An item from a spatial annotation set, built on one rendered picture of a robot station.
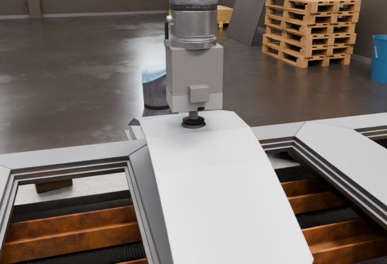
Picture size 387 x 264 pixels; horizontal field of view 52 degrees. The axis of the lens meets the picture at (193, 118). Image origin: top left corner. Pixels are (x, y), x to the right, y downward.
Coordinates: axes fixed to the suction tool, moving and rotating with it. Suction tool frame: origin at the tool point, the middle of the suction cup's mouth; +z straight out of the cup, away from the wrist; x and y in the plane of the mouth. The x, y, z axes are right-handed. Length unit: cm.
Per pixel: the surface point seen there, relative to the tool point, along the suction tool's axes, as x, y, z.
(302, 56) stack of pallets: 428, 248, 89
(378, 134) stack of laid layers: 28, 60, 18
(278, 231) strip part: -22.2, 6.7, 6.2
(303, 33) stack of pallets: 428, 245, 57
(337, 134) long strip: 26, 46, 16
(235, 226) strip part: -21.0, 1.0, 5.4
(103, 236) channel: 14.4, -17.6, 30.3
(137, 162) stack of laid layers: 20.7, -8.6, 15.8
